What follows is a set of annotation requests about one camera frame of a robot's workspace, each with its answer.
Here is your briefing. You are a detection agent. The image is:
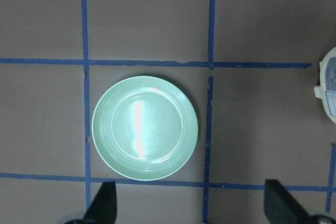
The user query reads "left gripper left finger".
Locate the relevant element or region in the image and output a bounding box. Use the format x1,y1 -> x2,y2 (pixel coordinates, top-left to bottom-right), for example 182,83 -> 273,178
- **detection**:
83,182 -> 117,224

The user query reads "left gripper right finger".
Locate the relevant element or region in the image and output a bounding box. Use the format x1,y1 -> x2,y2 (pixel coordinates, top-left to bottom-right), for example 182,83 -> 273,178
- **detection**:
264,179 -> 323,223

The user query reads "green plate near left arm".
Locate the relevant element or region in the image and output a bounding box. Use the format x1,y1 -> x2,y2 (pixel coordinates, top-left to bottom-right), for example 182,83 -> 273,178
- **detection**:
91,76 -> 198,181

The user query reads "white rice cooker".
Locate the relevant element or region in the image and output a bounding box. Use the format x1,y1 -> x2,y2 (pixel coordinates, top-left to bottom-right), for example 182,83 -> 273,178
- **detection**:
314,47 -> 335,123

